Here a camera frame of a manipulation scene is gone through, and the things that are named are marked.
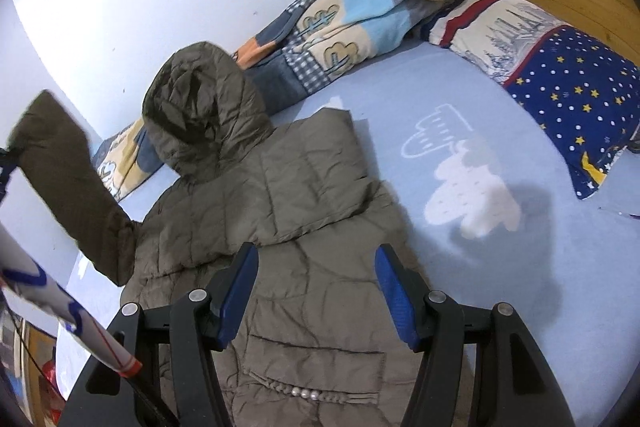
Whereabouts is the olive hooded puffer jacket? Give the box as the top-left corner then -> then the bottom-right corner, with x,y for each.
9,41 -> 476,427

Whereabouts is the red object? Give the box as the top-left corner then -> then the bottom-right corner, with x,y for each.
41,359 -> 67,404

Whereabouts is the star printed pillow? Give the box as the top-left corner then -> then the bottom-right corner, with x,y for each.
420,0 -> 640,202

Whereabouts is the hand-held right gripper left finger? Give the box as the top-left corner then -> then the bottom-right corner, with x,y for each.
59,242 -> 261,427

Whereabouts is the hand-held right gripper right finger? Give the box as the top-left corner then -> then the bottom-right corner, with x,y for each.
374,243 -> 583,427

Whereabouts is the patchwork printed blanket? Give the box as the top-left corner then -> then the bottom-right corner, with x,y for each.
92,0 -> 493,202

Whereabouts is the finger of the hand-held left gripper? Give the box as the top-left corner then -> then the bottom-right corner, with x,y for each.
0,146 -> 20,204

